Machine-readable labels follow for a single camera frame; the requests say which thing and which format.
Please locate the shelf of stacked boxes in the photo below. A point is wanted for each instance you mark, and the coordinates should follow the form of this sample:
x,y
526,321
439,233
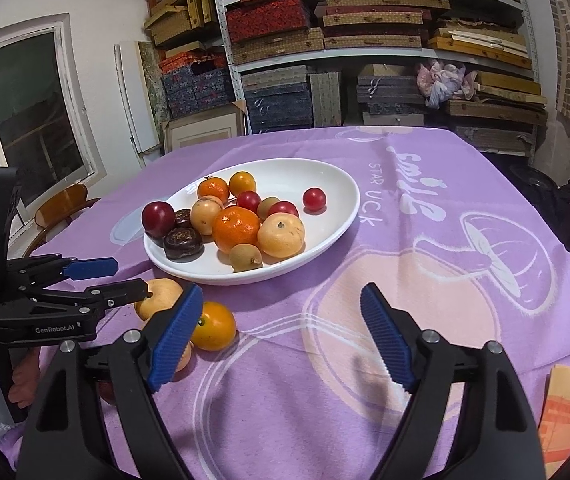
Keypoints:
x,y
375,17

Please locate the wooden picture frame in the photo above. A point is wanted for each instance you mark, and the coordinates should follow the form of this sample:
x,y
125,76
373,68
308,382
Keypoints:
x,y
205,127

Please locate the stack of dark grey boxes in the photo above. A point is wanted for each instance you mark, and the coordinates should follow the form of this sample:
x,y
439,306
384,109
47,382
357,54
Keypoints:
x,y
277,100

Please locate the person's left hand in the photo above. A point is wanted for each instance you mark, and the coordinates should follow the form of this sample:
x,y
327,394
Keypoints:
x,y
24,380

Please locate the peach coloured fruit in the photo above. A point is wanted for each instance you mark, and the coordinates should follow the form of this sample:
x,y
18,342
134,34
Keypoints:
x,y
185,357

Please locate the yellow speckled fruit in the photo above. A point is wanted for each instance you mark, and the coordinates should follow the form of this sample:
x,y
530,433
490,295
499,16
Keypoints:
x,y
205,217

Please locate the tan loquat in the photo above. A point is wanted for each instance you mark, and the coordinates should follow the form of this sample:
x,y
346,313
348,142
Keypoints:
x,y
246,258

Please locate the yellow-orange fruit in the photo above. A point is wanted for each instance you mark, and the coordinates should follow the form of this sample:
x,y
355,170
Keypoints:
x,y
162,300

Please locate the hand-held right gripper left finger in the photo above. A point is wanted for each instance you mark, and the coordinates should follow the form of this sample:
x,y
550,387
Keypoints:
x,y
175,340

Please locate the brown wooden chair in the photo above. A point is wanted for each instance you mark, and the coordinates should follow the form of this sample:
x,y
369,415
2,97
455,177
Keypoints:
x,y
62,207

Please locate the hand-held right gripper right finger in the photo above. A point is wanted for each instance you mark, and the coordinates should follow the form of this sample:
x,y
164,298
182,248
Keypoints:
x,y
387,340

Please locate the stack of blue floral boxes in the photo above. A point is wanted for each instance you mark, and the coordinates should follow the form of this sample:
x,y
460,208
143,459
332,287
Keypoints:
x,y
195,92

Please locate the large yellow round fruit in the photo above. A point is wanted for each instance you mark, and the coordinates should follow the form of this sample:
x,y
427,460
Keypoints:
x,y
281,235

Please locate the red patterned box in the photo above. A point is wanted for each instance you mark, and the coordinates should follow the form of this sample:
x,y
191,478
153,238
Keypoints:
x,y
265,20

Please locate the white leaning board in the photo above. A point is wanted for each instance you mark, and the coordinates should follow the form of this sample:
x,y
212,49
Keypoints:
x,y
135,100

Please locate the red cherry tomato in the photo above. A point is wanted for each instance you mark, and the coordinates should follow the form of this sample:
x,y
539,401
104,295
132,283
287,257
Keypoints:
x,y
314,199

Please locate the white oval plate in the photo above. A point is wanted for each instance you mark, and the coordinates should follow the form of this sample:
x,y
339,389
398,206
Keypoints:
x,y
330,185

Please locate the pale round longan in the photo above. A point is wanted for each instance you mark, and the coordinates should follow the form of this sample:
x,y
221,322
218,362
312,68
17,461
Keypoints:
x,y
268,208

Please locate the dark red plum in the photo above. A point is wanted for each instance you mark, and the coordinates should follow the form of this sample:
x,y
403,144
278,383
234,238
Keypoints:
x,y
107,394

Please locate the orange loquat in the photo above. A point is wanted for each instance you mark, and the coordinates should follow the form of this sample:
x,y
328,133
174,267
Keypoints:
x,y
242,184

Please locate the white framed window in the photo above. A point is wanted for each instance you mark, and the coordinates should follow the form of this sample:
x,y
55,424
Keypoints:
x,y
30,110

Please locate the small dark water chestnut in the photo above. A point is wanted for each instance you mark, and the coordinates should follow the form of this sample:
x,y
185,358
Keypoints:
x,y
183,219

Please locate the large mandarin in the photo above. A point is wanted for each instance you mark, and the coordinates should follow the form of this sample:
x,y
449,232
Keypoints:
x,y
236,230

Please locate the red tomato with stem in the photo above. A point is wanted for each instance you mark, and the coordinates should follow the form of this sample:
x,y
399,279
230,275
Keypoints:
x,y
248,201

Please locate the mottled green board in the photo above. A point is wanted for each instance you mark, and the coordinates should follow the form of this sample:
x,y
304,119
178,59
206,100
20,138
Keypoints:
x,y
157,80

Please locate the purple printed tablecloth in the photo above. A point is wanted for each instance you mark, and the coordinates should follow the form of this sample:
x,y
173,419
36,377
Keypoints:
x,y
290,385

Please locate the orange paper bag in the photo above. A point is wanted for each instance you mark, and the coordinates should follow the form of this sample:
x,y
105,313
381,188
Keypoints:
x,y
565,410

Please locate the pink plastic bag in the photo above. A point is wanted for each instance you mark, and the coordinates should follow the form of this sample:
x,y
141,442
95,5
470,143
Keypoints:
x,y
442,82

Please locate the orange tomato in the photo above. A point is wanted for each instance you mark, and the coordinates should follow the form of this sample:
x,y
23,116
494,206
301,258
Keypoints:
x,y
215,327

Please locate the small mandarin with stem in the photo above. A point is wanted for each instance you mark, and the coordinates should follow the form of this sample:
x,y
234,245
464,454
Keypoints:
x,y
213,190

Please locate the white metal shelf rack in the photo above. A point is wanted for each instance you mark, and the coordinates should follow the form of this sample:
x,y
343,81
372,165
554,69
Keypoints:
x,y
340,56

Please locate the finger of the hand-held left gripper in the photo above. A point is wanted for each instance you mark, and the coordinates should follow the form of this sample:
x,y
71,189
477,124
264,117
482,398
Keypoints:
x,y
92,268
115,295

